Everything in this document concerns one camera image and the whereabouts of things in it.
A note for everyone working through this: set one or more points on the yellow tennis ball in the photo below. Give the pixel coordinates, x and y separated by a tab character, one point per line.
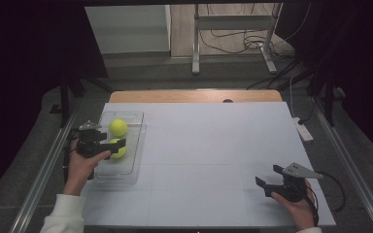
120	154
118	127

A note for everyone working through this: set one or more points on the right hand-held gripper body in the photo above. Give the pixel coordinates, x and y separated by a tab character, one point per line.
290	189

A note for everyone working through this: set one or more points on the white cabinet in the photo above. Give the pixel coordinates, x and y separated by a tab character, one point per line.
129	29

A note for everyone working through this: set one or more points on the black stand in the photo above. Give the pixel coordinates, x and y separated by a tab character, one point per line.
64	97
328	100

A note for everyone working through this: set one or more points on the black curtain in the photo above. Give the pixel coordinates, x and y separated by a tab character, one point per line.
362	64
22	64

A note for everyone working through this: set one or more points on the person's right hand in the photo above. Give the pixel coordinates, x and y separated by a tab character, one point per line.
301	212

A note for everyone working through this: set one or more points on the white power strip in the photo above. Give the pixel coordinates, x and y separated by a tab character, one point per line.
303	130

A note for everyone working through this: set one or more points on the clear plastic container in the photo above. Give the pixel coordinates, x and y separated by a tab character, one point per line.
132	152

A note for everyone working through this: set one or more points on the person's left hand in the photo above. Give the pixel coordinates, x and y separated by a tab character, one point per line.
79	171

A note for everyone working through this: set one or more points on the black table grommet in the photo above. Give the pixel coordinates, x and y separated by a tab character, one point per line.
227	100

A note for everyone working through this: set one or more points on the wooden table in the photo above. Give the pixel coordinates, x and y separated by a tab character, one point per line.
175	96

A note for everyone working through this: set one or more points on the white desk frame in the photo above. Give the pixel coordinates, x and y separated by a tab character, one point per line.
233	22

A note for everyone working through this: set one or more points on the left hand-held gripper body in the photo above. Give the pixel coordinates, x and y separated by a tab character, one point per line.
89	145

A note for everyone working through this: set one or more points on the metal floor rail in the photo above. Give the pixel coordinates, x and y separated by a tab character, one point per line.
42	178
353	174

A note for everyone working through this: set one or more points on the white table board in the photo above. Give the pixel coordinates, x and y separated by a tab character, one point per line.
207	181

